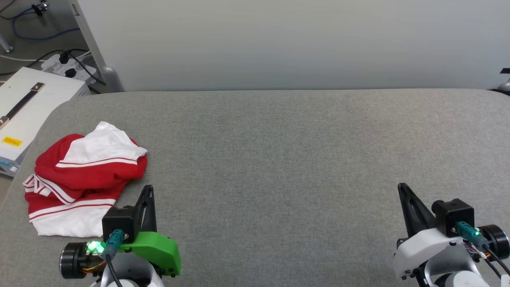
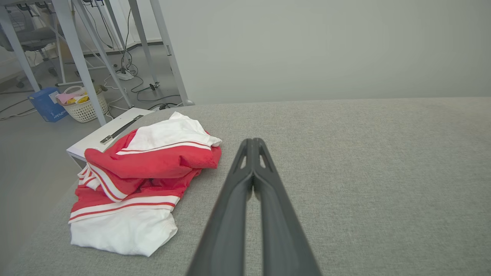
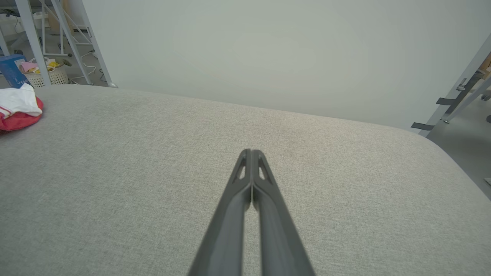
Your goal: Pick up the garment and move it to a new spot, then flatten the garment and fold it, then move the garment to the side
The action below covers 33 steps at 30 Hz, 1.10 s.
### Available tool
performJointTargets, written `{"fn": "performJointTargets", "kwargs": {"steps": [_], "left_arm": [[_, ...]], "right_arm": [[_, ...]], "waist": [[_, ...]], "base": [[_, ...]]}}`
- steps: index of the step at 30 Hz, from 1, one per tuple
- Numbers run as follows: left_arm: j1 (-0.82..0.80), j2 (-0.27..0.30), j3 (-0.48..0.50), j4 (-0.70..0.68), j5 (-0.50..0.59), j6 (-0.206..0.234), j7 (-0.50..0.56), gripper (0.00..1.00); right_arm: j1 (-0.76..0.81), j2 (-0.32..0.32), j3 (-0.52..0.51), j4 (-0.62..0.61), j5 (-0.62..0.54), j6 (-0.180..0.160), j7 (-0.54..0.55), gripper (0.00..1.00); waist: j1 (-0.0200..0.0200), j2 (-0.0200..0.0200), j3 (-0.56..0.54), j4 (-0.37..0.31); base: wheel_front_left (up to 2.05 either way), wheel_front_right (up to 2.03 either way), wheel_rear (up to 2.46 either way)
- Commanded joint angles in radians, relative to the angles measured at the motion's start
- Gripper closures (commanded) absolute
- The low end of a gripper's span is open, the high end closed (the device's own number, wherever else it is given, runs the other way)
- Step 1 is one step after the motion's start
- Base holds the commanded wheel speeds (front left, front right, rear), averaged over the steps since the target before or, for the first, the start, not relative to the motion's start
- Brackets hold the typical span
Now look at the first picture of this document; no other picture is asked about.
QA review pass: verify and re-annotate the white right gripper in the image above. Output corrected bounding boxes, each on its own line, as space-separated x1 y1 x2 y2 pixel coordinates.
392 183 479 287

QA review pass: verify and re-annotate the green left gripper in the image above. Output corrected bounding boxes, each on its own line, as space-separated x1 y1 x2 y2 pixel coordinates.
118 185 181 277

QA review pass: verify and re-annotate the red white basketball jersey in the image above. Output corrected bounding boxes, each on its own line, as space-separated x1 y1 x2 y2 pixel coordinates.
23 121 148 237

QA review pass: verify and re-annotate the white equipment box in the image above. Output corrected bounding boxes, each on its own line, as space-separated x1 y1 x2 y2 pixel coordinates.
0 67 91 178

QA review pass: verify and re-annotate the white power strip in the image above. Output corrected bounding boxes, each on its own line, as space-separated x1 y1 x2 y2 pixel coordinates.
41 54 97 86

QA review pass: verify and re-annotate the white partition panel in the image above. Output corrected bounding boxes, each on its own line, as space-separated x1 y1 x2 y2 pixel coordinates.
78 0 510 91

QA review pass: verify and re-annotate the grey metal partition post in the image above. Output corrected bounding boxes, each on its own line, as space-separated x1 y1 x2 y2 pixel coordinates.
69 0 124 93

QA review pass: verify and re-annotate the black box carry handle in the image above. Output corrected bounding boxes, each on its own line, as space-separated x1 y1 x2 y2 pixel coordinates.
0 83 45 129

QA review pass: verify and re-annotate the white cable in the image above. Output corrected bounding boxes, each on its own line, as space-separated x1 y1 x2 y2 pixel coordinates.
0 55 42 63

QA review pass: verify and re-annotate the blue cable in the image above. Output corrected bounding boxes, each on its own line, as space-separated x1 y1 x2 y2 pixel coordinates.
12 8 80 41

